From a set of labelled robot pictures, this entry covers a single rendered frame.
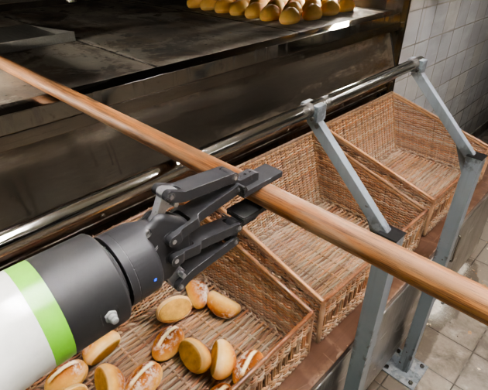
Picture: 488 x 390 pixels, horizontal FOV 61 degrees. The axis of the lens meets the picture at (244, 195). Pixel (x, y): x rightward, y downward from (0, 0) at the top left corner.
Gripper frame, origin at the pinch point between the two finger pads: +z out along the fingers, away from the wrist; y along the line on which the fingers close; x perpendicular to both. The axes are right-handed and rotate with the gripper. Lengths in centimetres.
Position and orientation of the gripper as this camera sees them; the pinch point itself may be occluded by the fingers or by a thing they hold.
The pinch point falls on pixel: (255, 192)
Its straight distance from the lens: 51.2
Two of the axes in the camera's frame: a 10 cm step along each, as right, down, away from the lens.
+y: 0.0, 8.4, 5.4
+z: 7.0, -3.9, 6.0
